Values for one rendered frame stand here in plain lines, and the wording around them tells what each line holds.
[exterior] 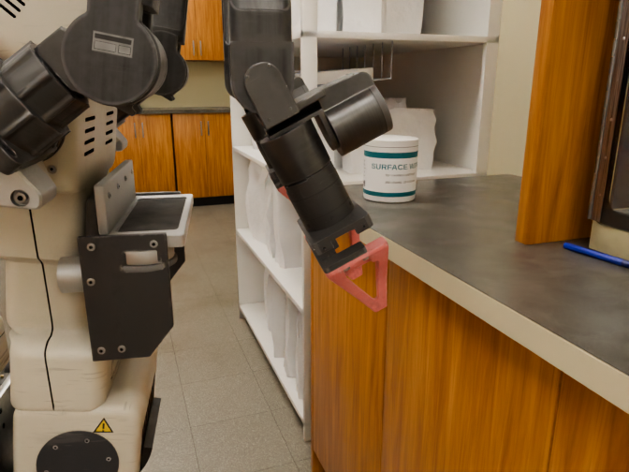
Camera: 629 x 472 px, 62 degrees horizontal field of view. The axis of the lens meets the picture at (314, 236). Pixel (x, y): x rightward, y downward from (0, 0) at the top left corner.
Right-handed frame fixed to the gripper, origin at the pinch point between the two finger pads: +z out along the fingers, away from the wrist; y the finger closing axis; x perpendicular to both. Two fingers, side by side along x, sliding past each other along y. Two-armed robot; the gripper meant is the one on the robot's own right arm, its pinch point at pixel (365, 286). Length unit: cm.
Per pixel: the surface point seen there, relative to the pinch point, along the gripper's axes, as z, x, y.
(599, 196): 17, -43, 22
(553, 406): 26.1, -13.9, -2.3
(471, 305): 16.2, -12.9, 10.9
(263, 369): 88, 46, 155
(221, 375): 80, 63, 153
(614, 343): 17.0, -21.0, -7.5
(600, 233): 24, -41, 22
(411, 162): 10, -28, 65
